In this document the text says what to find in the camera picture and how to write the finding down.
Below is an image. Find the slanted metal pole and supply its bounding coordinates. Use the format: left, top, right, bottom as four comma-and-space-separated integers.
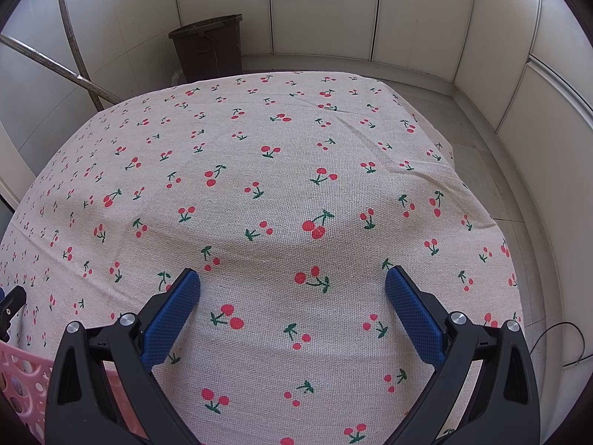
0, 34, 124, 104

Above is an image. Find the pink perforated plastic basket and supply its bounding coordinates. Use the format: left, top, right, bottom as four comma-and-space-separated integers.
0, 340, 142, 445

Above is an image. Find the dark brown trash bin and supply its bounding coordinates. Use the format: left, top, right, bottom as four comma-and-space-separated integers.
168, 15, 244, 85

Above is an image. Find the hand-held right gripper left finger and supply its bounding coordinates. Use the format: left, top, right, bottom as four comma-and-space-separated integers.
45, 268, 201, 445

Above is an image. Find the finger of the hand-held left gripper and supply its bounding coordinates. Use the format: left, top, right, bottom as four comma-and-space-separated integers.
0, 286, 27, 335

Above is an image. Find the upright metal pole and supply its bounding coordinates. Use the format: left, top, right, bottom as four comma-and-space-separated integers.
55, 0, 103, 111

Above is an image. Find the cherry print tablecloth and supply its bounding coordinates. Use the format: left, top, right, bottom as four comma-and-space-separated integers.
0, 70, 525, 445

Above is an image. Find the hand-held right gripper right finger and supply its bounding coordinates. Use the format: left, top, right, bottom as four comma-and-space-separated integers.
385, 266, 543, 445

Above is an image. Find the thin black cable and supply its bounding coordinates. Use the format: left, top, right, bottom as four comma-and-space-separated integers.
530, 323, 593, 370

